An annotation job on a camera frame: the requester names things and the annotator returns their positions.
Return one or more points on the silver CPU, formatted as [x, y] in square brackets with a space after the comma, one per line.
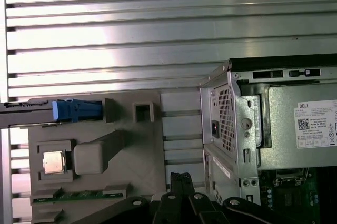
[54, 162]

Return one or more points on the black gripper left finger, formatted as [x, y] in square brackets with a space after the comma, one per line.
[173, 208]

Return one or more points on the grey power supply unit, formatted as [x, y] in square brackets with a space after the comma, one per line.
[279, 118]

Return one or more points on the grey plastic parts rack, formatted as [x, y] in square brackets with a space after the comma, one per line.
[131, 155]

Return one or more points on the hard disk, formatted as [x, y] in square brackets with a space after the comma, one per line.
[76, 109]

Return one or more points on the black open PC case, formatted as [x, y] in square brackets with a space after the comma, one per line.
[245, 134]

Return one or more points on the green RAM stick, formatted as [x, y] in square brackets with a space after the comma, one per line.
[79, 197]

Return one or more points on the green motherboard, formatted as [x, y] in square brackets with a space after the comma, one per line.
[289, 200]

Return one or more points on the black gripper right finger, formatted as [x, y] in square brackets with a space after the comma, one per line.
[200, 208]

